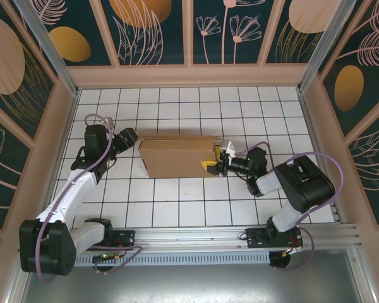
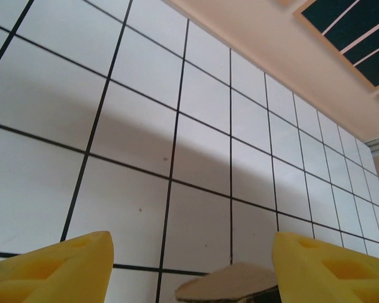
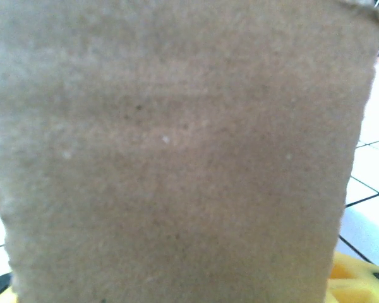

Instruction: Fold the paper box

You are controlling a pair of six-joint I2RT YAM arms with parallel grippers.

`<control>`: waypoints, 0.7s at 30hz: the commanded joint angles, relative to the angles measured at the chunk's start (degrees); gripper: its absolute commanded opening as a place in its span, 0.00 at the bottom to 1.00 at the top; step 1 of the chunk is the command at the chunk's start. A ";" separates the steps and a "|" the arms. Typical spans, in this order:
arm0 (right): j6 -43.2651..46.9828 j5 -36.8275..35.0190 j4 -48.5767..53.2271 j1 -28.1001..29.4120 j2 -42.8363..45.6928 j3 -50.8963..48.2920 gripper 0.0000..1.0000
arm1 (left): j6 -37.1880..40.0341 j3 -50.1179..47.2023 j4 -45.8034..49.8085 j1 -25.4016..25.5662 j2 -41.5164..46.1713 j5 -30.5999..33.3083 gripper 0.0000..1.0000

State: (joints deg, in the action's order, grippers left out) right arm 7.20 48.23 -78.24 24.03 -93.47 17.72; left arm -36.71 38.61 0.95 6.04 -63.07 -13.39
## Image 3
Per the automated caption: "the brown cardboard box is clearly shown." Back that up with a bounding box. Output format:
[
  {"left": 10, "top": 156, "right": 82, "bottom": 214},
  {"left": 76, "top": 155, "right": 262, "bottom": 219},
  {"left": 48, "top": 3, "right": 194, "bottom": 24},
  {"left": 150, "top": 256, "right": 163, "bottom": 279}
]
[{"left": 0, "top": 0, "right": 379, "bottom": 303}]

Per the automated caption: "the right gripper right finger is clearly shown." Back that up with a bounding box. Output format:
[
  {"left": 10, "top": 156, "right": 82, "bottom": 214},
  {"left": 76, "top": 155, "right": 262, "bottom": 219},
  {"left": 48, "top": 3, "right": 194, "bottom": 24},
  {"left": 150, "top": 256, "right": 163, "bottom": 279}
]
[{"left": 328, "top": 251, "right": 379, "bottom": 303}]

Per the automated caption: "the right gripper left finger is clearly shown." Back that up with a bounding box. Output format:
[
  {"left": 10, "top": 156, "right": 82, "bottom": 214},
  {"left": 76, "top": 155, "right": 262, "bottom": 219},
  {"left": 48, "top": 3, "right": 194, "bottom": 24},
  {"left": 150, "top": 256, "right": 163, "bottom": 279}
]
[{"left": 0, "top": 273, "right": 18, "bottom": 303}]

